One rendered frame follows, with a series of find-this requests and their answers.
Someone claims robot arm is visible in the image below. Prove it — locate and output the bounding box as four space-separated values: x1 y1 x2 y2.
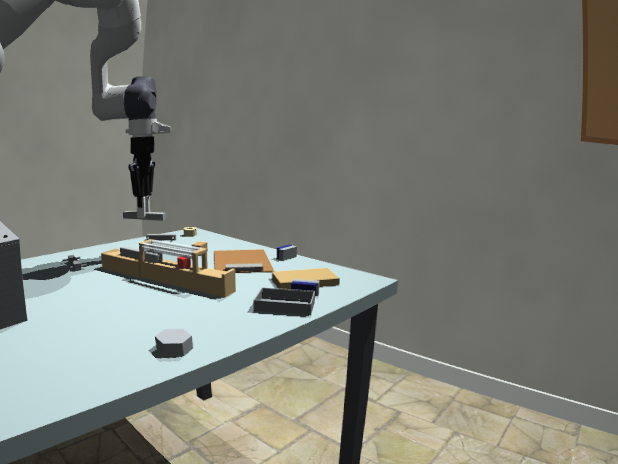
0 0 171 137

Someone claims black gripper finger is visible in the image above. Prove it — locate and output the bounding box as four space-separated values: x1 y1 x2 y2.
128 158 146 219
144 159 155 212

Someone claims tan flat board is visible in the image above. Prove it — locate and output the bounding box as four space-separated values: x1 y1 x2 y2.
272 268 340 289

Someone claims tan rectangular block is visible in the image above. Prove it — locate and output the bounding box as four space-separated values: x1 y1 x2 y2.
191 241 208 252

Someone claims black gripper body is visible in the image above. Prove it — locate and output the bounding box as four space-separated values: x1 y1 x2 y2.
131 136 154 171

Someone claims brown clipboard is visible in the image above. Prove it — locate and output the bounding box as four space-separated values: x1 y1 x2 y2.
214 249 274 273

